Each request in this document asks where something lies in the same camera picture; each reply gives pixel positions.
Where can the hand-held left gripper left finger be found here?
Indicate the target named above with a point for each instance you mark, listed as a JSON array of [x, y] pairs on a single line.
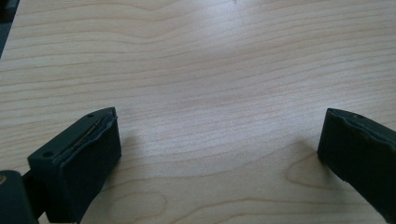
[[79, 158]]

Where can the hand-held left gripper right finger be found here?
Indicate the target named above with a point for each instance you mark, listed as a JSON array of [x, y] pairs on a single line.
[[361, 152]]

